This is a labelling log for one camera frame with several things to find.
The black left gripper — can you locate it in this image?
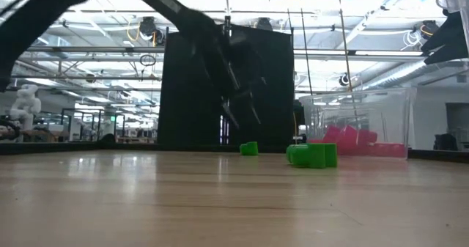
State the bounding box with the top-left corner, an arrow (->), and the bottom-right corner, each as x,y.
179,10 -> 267,130

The red toy block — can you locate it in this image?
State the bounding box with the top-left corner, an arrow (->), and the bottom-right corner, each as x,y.
322,125 -> 341,144
357,128 -> 378,146
368,142 -> 406,158
339,125 -> 359,155

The small green toy block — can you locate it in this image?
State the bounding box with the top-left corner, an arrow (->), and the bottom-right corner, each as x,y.
239,141 -> 259,157

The black folding screen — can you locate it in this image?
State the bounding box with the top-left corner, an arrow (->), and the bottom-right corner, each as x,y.
157,15 -> 296,147

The clear plastic container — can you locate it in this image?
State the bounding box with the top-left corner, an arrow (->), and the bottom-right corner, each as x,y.
298,86 -> 418,159

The black bag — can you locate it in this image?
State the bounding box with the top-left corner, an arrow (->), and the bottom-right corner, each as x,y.
433,133 -> 459,152

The silver ventilation duct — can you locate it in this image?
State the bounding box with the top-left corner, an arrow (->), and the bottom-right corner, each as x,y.
361,59 -> 469,92

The black hanging cable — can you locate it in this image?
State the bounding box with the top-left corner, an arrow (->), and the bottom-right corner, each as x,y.
298,0 -> 314,96

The yellow cable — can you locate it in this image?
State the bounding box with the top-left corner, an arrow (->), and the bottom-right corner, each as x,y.
336,0 -> 355,92

